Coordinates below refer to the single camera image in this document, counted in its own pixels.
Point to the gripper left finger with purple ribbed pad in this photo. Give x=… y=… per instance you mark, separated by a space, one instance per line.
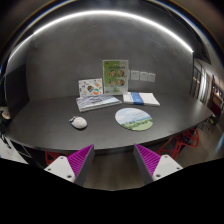
x=74 y=167

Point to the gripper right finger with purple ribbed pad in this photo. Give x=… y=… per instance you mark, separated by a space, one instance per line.
x=153 y=166

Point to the white computer mouse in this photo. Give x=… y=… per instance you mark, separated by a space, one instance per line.
x=78 y=122

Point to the round landscape mouse pad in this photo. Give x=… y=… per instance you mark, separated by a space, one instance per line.
x=134 y=119

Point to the red chair under table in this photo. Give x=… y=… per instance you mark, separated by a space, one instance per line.
x=51 y=156

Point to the red chair right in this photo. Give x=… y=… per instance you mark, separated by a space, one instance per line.
x=189 y=138

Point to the grey patterned book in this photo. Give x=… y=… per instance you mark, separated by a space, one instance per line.
x=95 y=102

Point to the white and blue booklet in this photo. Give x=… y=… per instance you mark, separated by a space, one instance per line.
x=139 y=98

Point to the small colourful illustrated card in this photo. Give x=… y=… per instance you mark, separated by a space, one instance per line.
x=90 y=87

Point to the green standing poster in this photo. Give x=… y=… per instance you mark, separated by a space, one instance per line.
x=115 y=76

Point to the curved ceiling light strip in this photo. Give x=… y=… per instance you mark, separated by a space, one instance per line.
x=118 y=14

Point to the white wall switch right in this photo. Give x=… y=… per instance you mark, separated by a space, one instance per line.
x=151 y=77

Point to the white wall switch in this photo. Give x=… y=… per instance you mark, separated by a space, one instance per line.
x=151 y=77
x=143 y=76
x=135 y=75

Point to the white wall switch middle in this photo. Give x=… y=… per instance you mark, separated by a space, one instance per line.
x=143 y=76

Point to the white wall switch left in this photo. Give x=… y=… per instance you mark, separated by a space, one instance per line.
x=135 y=75

